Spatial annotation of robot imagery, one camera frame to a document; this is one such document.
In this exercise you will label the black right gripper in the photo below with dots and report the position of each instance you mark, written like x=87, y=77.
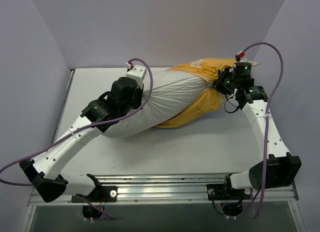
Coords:
x=219, y=84

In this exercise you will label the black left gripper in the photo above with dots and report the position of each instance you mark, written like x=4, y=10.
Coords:
x=137, y=96

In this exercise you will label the yellow printed pillowcase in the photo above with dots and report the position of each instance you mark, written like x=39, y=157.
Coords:
x=209, y=99

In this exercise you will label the white pillow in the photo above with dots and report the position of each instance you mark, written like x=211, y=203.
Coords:
x=172, y=92

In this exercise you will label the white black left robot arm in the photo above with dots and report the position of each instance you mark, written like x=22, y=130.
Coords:
x=43, y=171

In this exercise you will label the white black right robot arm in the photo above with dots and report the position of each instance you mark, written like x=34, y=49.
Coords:
x=278, y=167

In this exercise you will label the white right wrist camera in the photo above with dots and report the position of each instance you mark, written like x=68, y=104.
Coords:
x=240, y=57

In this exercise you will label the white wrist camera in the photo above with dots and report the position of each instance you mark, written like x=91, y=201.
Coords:
x=240, y=57
x=137, y=73

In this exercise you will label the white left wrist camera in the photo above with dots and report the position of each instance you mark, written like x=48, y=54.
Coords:
x=137, y=73

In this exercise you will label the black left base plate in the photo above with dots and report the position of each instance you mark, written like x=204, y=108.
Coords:
x=103, y=194

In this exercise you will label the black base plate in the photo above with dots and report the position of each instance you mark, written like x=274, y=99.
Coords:
x=220, y=192
x=103, y=194

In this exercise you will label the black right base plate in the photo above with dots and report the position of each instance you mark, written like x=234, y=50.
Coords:
x=220, y=192

